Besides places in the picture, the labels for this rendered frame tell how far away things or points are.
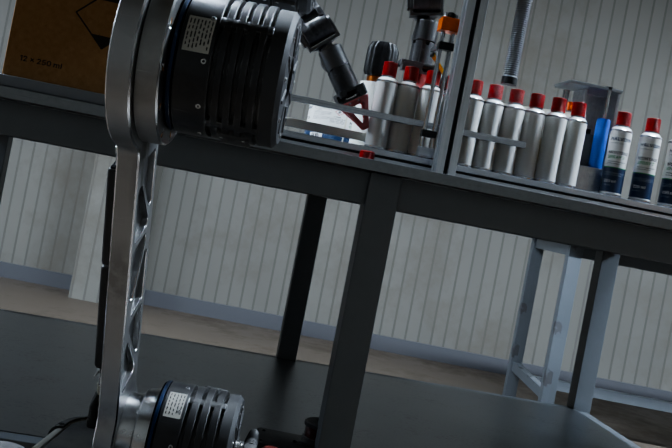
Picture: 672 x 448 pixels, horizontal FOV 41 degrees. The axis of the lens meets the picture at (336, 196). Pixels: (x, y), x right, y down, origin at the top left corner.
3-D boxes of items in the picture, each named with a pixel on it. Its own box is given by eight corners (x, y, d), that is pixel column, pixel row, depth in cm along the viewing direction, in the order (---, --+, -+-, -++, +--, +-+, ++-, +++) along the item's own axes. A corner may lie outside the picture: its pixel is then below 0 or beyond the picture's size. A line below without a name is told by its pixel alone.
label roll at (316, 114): (297, 149, 278) (306, 103, 278) (359, 161, 282) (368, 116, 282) (306, 147, 258) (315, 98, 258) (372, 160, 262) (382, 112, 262)
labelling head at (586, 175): (585, 194, 231) (604, 96, 231) (606, 195, 218) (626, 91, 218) (534, 184, 229) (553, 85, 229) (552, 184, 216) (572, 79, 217)
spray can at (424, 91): (428, 160, 212) (444, 75, 212) (429, 158, 206) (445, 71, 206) (406, 156, 212) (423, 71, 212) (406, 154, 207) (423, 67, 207)
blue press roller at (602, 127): (594, 186, 221) (607, 121, 222) (600, 186, 218) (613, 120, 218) (582, 184, 221) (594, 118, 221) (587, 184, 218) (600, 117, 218)
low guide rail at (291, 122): (509, 171, 217) (511, 163, 217) (511, 171, 216) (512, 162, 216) (60, 80, 204) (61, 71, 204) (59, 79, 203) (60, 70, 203)
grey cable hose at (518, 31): (513, 87, 204) (531, -4, 204) (518, 85, 200) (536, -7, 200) (498, 83, 203) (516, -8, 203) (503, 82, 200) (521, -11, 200)
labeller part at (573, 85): (604, 97, 231) (604, 94, 231) (622, 93, 220) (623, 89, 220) (554, 87, 229) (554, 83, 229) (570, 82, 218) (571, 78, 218)
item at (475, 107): (467, 168, 213) (484, 84, 214) (473, 168, 208) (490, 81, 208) (447, 164, 213) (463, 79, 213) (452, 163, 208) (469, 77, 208)
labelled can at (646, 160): (643, 204, 219) (659, 121, 219) (653, 204, 214) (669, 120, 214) (623, 199, 218) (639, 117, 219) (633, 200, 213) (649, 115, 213)
